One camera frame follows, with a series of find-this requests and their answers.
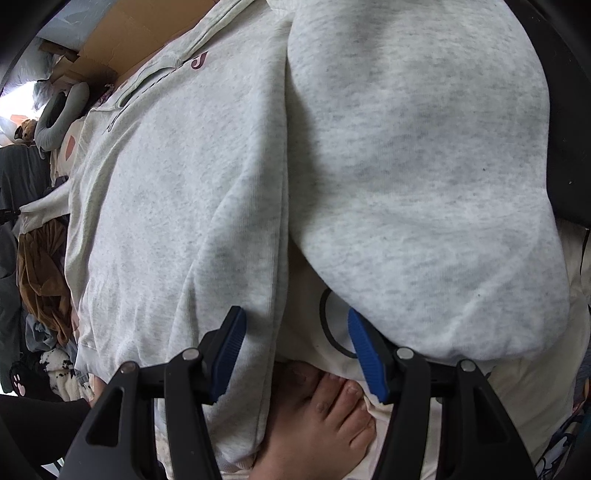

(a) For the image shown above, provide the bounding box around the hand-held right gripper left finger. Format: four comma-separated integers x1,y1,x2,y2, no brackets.
58,307,247,480

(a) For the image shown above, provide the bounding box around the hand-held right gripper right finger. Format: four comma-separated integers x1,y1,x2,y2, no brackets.
347,308,539,480

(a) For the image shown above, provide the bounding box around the light grey sweatshirt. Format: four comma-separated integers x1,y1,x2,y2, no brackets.
21,0,571,472

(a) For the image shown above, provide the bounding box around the person's bare foot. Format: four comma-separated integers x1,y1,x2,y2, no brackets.
252,362,377,480

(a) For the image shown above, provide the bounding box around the cream printed blanket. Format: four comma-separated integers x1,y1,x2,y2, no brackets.
46,115,591,480

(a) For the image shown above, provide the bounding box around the black and white spotted cloth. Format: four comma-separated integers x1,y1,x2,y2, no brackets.
39,346,88,402

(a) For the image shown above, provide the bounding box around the brown garment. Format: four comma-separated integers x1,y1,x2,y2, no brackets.
17,217,75,344

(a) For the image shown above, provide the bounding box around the dark grey cushion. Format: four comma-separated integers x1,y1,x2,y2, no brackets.
0,143,51,217

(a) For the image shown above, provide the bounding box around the grey neck pillow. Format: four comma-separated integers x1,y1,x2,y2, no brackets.
36,83,90,160

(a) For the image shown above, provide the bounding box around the black folded garment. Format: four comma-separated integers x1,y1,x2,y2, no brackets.
531,0,591,222

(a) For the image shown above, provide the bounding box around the flattened cardboard box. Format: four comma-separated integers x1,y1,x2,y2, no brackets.
51,0,222,86

